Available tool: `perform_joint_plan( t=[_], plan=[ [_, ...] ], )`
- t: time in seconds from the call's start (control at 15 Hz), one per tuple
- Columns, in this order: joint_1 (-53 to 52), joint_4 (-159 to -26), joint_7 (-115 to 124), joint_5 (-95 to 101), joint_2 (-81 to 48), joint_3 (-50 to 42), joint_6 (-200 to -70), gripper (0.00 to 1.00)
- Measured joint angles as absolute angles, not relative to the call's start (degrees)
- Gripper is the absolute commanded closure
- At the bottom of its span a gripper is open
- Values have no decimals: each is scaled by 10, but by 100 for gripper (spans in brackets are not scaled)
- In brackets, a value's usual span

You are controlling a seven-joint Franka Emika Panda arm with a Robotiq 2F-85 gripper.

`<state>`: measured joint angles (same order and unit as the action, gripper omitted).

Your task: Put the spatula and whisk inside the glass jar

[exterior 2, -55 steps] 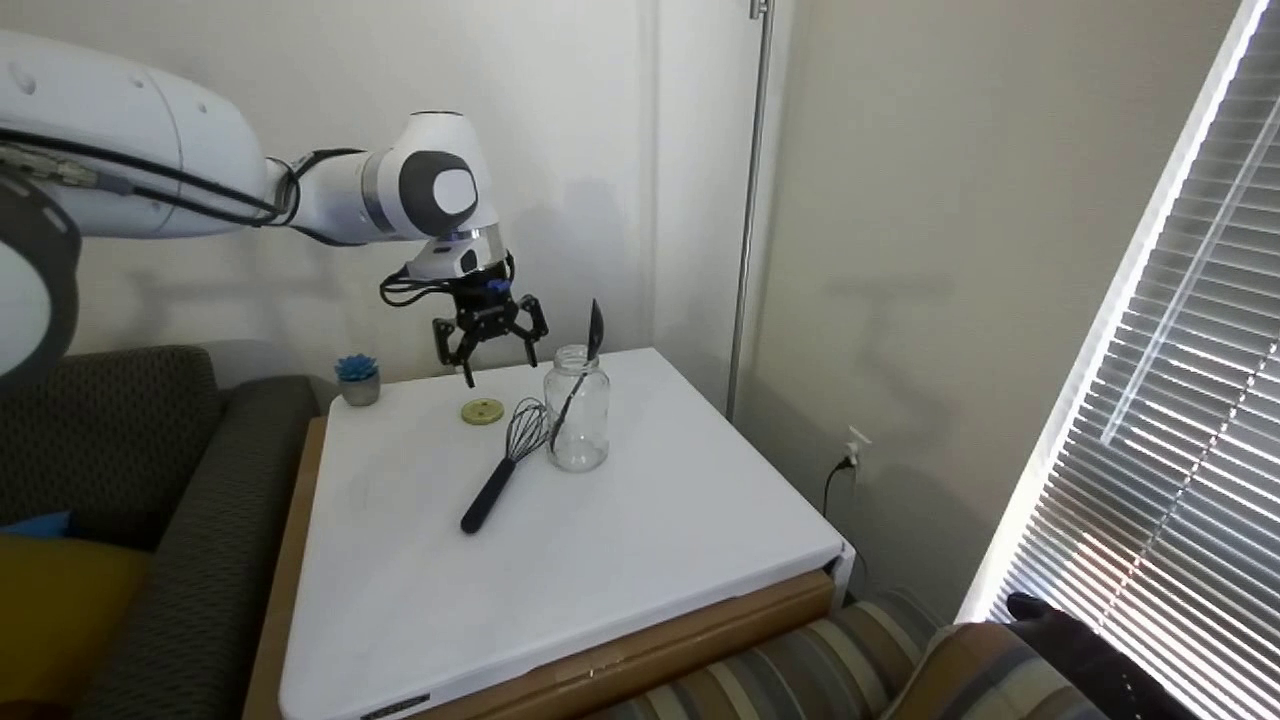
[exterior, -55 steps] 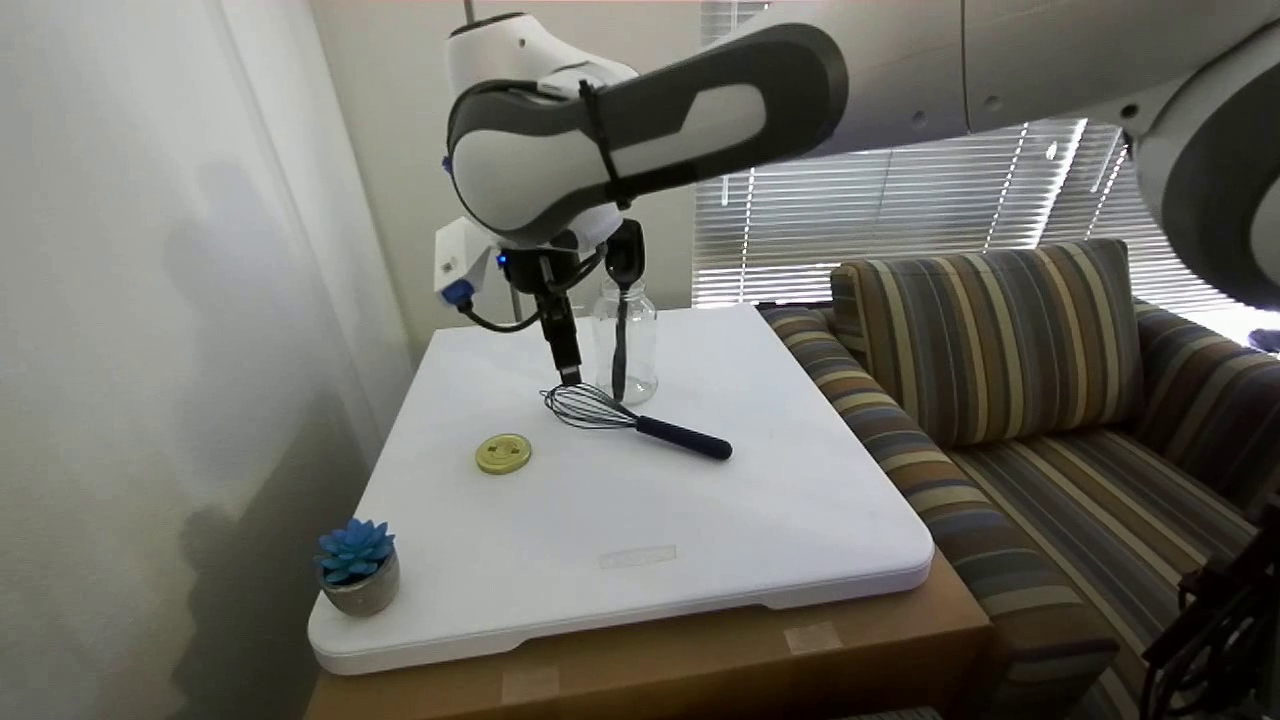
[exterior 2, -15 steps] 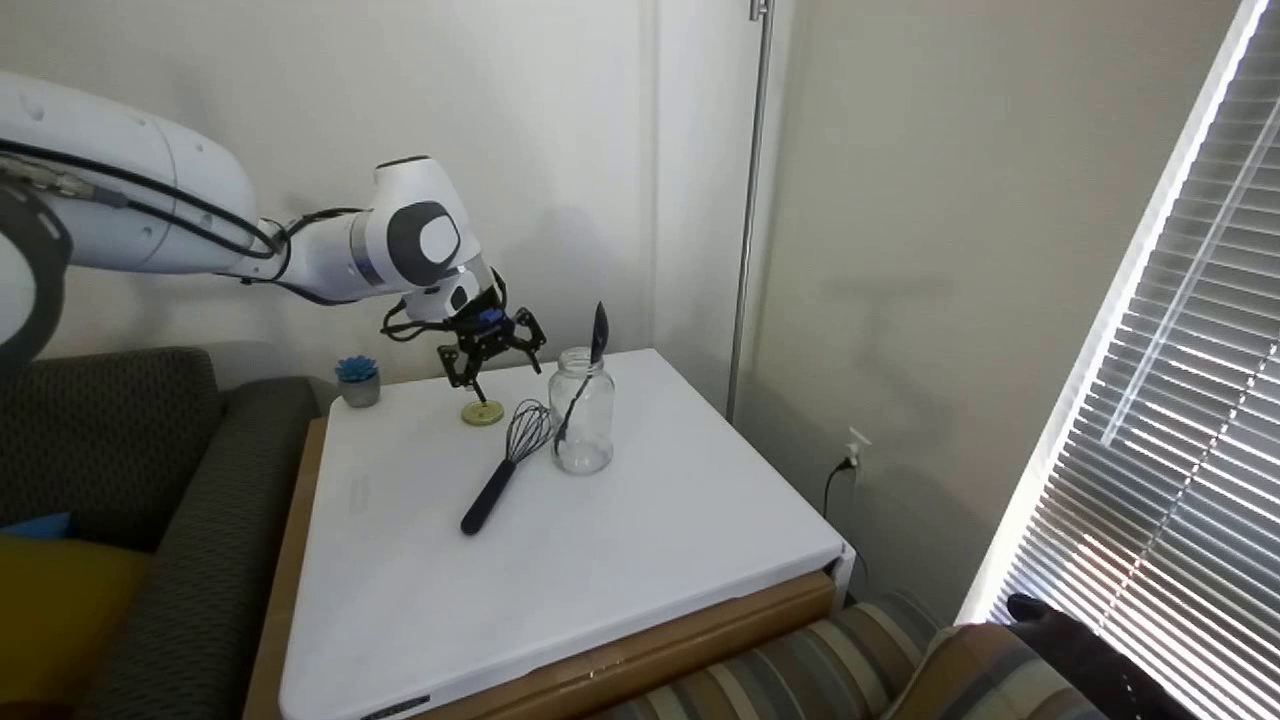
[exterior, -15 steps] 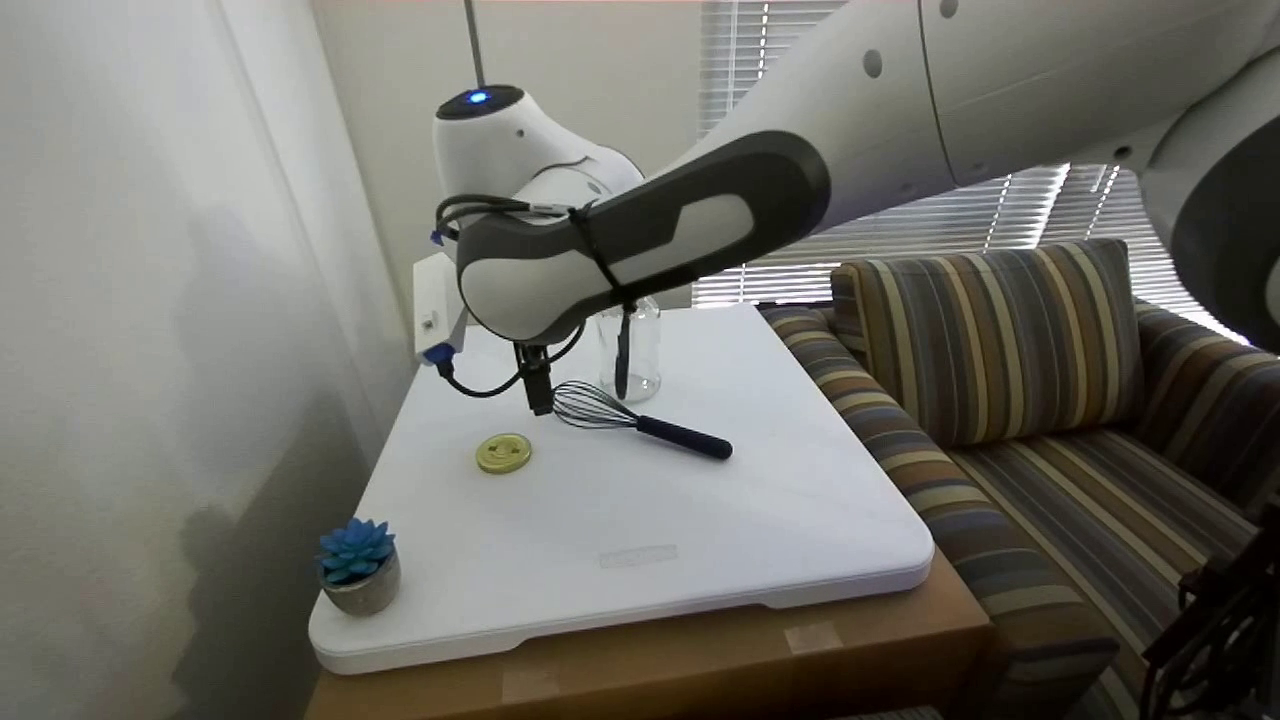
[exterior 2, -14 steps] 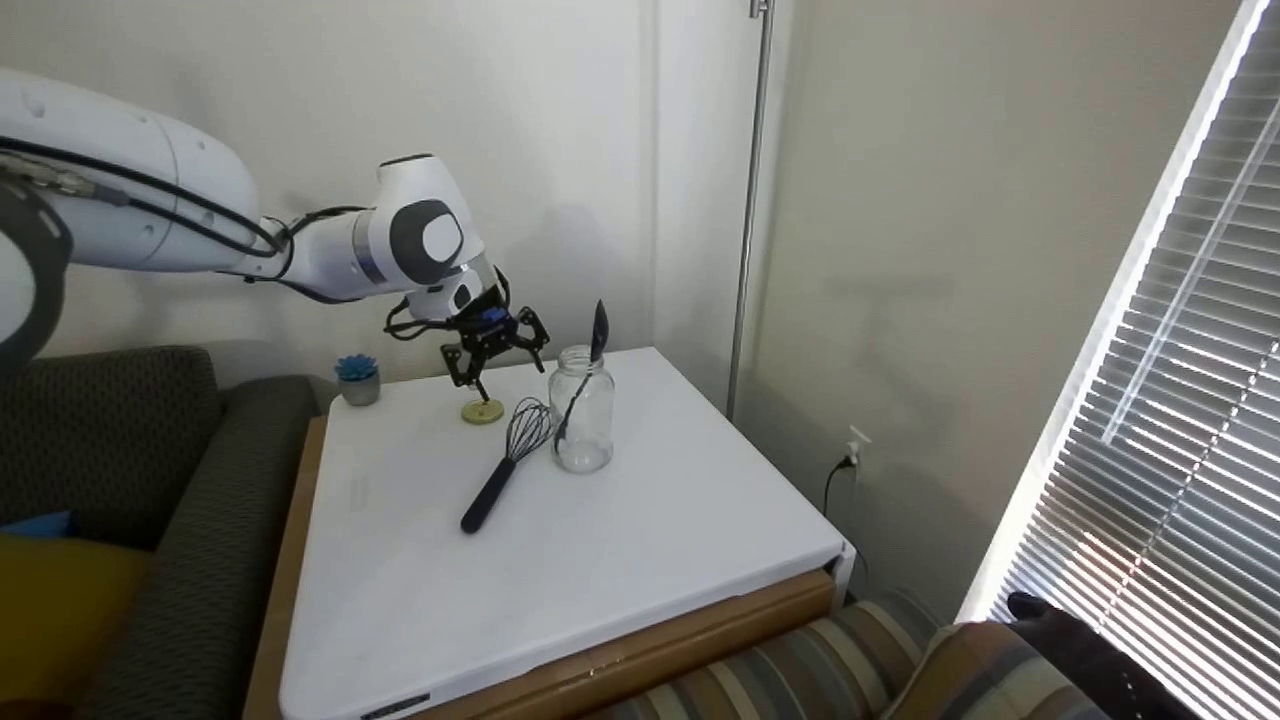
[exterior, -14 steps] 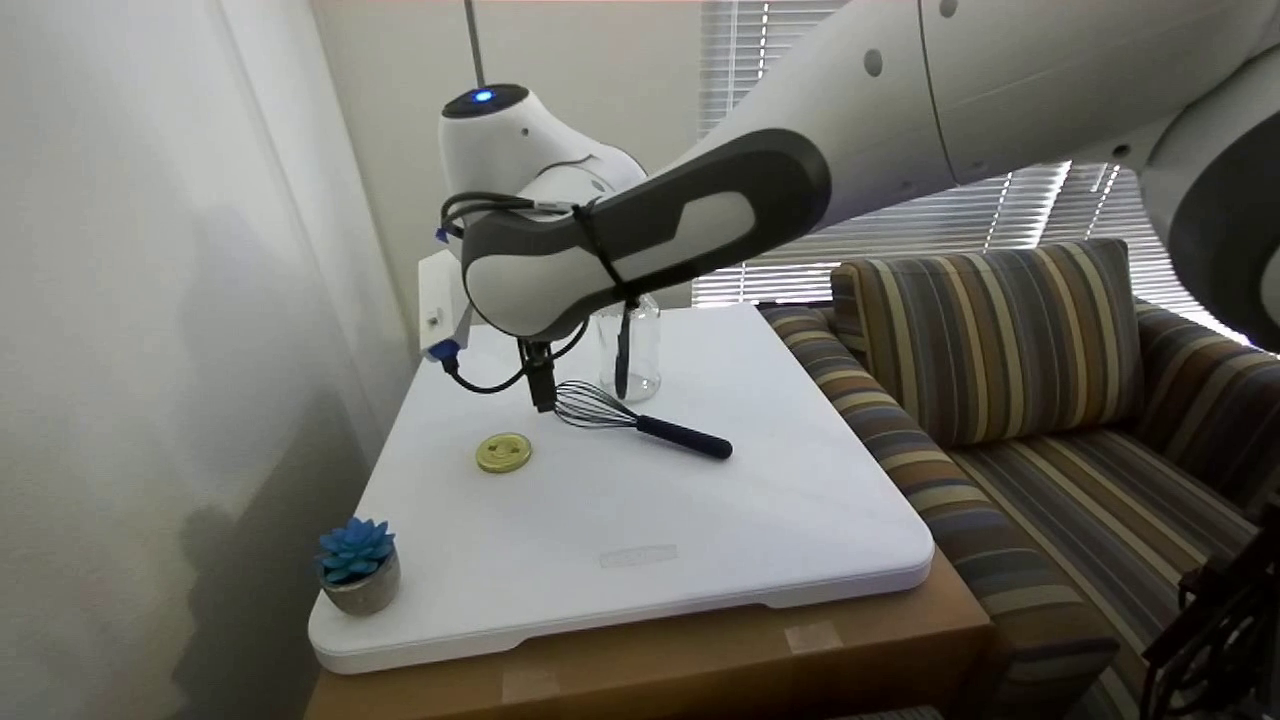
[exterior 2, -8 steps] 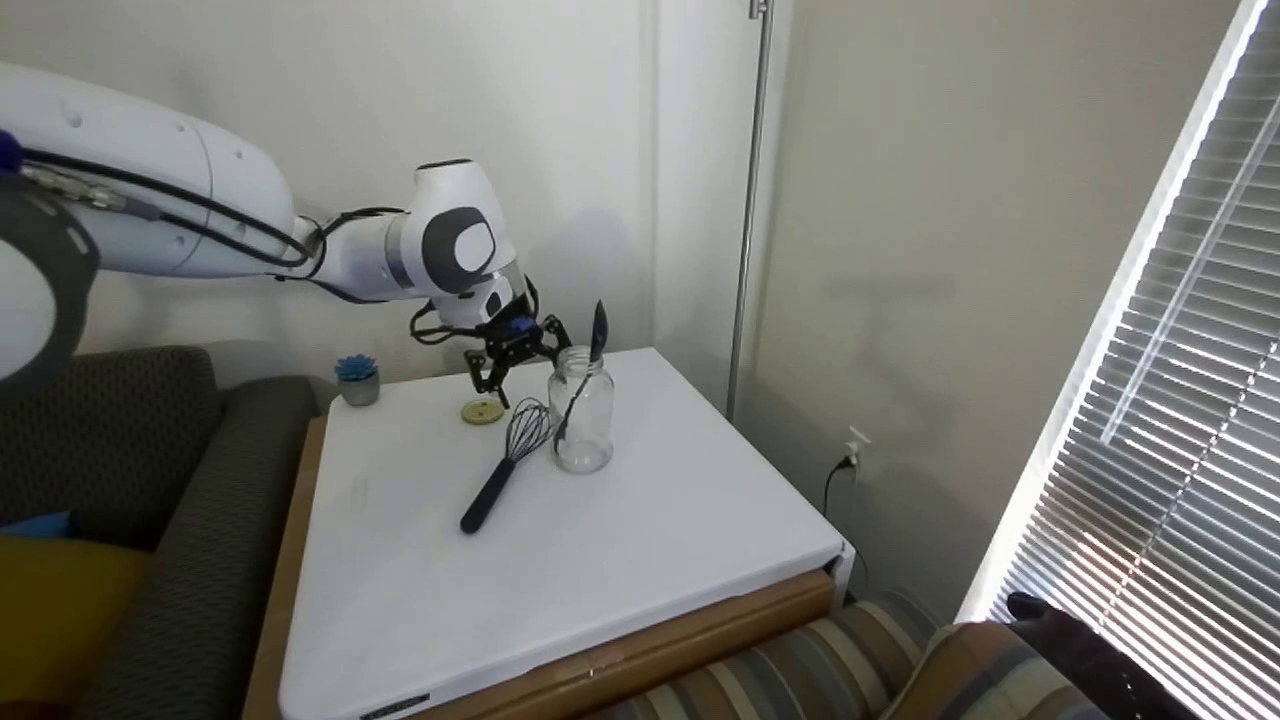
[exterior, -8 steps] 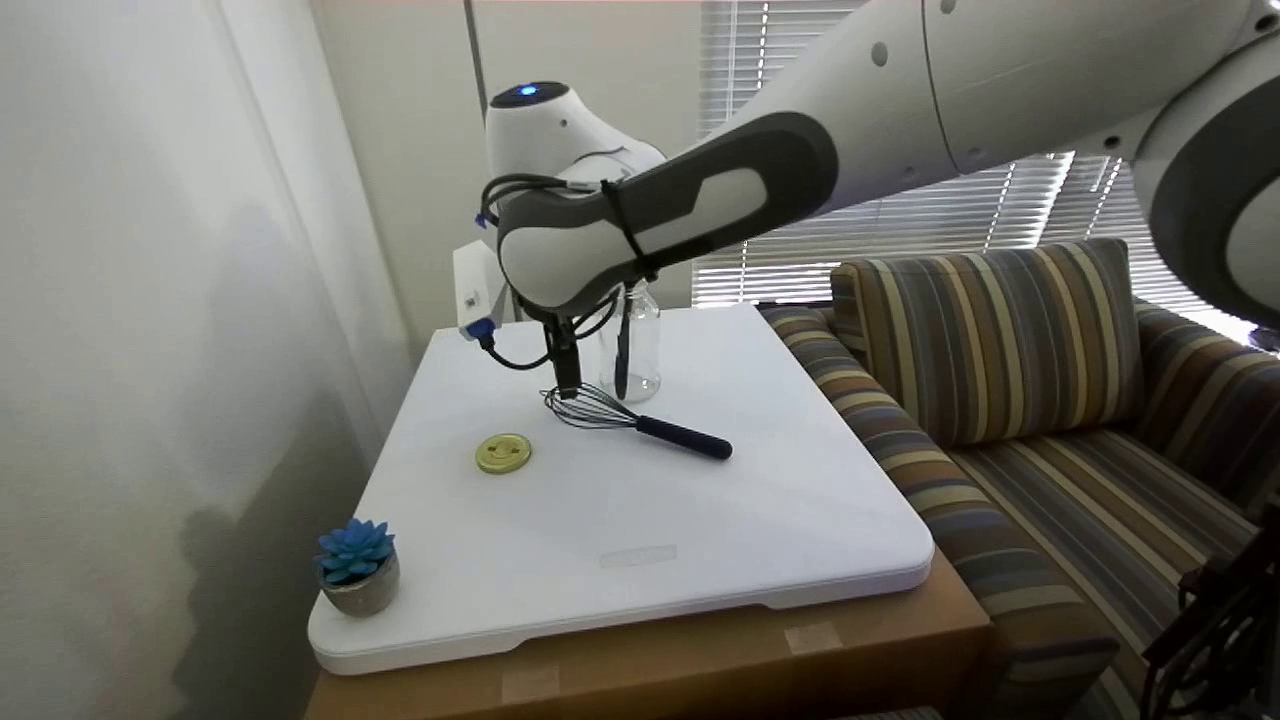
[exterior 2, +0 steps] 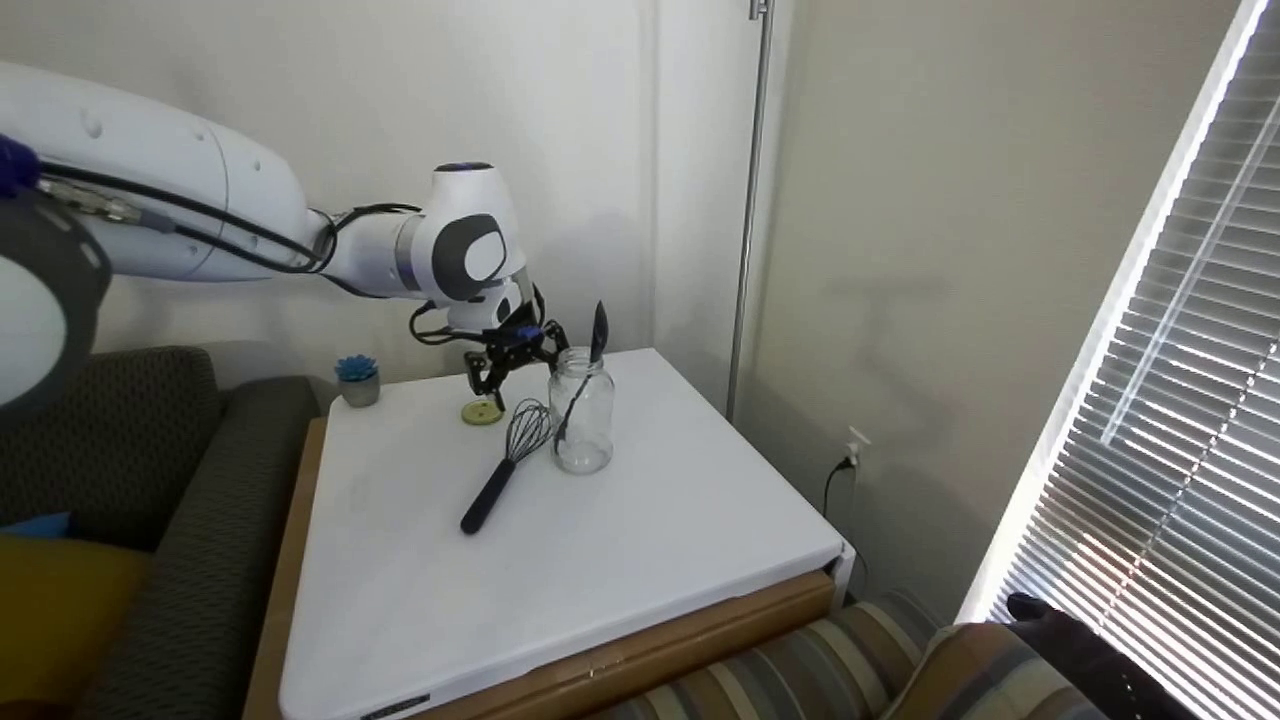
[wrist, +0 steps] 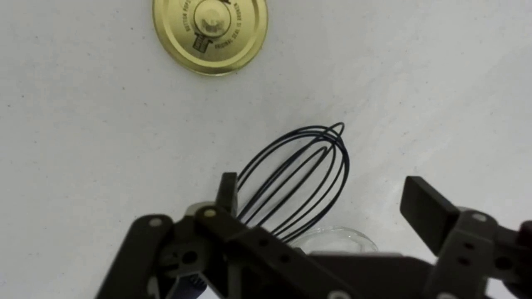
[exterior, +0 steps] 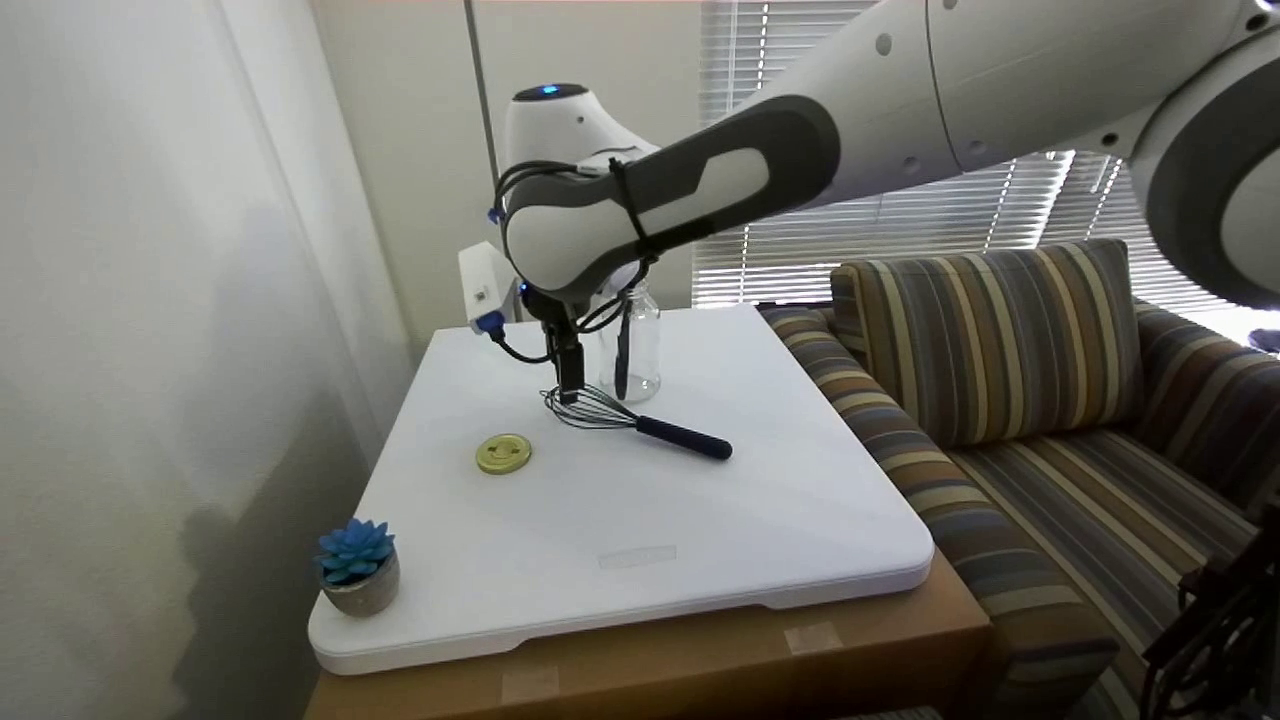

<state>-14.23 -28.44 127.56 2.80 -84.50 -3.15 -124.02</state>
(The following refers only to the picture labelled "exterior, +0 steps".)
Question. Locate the black metal rack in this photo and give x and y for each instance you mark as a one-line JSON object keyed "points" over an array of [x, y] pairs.
{"points": [[1218, 656]]}

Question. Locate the blue spiky ball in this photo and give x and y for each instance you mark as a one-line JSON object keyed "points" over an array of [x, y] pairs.
{"points": [[358, 565]]}

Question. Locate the yellow jar lid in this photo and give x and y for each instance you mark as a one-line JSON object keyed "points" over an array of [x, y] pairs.
{"points": [[503, 453]]}

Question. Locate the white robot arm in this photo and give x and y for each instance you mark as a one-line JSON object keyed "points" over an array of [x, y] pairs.
{"points": [[906, 93]]}

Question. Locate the clear glass jar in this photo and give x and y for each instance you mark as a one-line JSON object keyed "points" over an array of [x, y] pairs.
{"points": [[644, 353]]}

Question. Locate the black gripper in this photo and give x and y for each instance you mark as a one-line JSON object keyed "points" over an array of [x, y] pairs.
{"points": [[563, 341]]}

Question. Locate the white corner pipe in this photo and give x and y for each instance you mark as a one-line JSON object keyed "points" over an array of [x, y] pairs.
{"points": [[483, 86]]}

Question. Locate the striped armchair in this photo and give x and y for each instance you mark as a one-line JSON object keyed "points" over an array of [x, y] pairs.
{"points": [[1072, 451]]}

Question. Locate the black wire whisk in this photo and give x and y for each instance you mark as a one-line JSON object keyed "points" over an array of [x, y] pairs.
{"points": [[603, 412]]}

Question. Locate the dark blue spatula spoon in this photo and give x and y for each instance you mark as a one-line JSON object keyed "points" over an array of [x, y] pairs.
{"points": [[620, 348]]}

